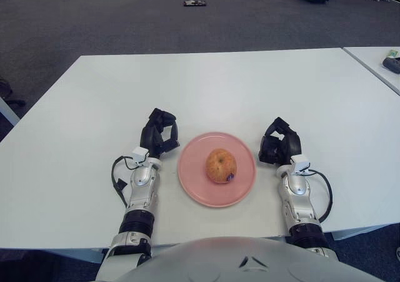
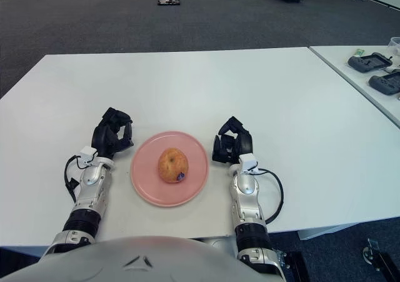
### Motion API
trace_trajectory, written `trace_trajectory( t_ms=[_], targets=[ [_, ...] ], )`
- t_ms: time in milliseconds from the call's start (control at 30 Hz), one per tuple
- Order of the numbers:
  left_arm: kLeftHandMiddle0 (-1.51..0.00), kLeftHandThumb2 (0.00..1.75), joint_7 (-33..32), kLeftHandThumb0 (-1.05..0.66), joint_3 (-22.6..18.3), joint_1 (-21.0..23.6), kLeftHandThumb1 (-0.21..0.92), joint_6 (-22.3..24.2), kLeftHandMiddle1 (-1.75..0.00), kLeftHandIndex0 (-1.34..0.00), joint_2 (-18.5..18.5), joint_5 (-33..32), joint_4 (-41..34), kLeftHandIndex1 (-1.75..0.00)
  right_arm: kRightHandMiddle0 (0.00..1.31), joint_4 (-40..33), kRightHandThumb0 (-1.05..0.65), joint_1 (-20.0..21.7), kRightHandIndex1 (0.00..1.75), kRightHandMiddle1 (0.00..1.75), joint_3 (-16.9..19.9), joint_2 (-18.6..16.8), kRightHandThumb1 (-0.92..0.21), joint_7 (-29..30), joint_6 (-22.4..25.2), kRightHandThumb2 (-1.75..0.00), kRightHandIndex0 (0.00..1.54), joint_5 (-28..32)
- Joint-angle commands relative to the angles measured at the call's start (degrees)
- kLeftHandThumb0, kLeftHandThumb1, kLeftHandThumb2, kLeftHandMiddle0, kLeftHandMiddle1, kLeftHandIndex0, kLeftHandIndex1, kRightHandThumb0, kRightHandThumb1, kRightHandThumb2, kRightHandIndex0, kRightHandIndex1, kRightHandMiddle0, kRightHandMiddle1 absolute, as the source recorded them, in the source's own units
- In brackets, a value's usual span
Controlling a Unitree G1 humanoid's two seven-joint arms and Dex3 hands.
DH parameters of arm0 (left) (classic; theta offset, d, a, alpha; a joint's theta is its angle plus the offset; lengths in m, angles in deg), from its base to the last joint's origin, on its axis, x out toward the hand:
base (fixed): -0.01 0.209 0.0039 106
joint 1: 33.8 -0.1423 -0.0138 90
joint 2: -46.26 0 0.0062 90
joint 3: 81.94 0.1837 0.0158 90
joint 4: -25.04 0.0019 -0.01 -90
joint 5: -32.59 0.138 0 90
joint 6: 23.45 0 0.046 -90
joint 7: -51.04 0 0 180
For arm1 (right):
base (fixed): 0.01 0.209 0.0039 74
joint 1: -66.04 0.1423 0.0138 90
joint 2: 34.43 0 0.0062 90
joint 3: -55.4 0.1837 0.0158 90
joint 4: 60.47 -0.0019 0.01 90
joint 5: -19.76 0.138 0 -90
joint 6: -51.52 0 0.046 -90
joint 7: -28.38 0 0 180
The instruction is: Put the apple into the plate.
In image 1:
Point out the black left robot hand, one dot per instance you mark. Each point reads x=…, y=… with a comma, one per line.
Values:
x=151, y=136

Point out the black office chair base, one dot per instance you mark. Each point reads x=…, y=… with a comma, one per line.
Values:
x=4, y=88

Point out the small green packet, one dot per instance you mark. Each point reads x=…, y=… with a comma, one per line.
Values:
x=393, y=53

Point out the red yellow apple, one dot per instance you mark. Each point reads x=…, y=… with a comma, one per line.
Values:
x=220, y=166

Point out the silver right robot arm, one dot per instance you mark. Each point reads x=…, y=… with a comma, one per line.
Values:
x=297, y=188

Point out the grey robot torso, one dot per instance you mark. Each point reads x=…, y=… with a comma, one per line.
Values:
x=203, y=263

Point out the metal stand with caster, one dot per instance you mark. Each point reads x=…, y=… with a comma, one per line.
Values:
x=398, y=255

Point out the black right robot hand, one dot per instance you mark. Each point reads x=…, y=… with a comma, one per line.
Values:
x=293, y=143

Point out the pink round plate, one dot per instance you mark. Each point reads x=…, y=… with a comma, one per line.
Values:
x=193, y=185

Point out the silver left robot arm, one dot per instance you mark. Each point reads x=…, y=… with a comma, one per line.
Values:
x=140, y=185

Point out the flat black device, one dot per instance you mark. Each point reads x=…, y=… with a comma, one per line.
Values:
x=195, y=3

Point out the grey handheld controller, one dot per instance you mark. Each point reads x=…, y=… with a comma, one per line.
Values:
x=392, y=64

